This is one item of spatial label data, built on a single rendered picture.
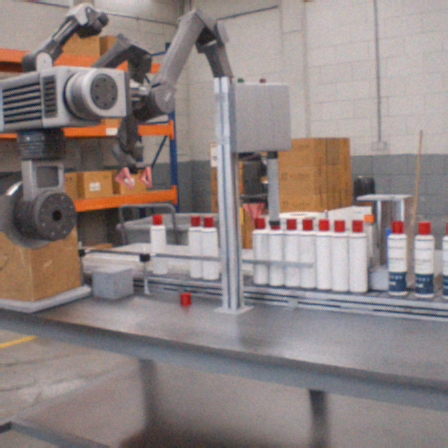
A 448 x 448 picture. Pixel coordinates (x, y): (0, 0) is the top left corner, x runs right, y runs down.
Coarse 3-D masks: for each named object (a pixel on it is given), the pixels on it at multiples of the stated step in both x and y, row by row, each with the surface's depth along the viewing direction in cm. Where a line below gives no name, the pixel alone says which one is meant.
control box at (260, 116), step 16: (240, 96) 170; (256, 96) 172; (272, 96) 174; (288, 96) 176; (240, 112) 171; (256, 112) 173; (272, 112) 174; (288, 112) 176; (240, 128) 171; (256, 128) 173; (272, 128) 175; (288, 128) 177; (240, 144) 172; (256, 144) 173; (272, 144) 175; (288, 144) 177
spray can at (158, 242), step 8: (152, 216) 212; (160, 216) 212; (160, 224) 212; (152, 232) 212; (160, 232) 211; (152, 240) 212; (160, 240) 211; (152, 248) 212; (160, 248) 212; (152, 264) 214; (160, 264) 212; (160, 272) 212
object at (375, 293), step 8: (136, 272) 220; (152, 272) 219; (168, 272) 218; (184, 280) 204; (192, 280) 203; (200, 280) 202; (216, 280) 201; (248, 280) 199; (280, 288) 185; (288, 288) 185; (296, 288) 184; (368, 296) 170; (376, 296) 170; (384, 296) 169; (408, 296) 167; (440, 296) 165
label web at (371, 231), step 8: (312, 216) 209; (320, 216) 217; (376, 224) 183; (368, 232) 176; (376, 232) 183; (368, 240) 177; (376, 240) 183; (368, 248) 177; (376, 248) 183; (368, 256) 177; (376, 256) 183; (368, 264) 177
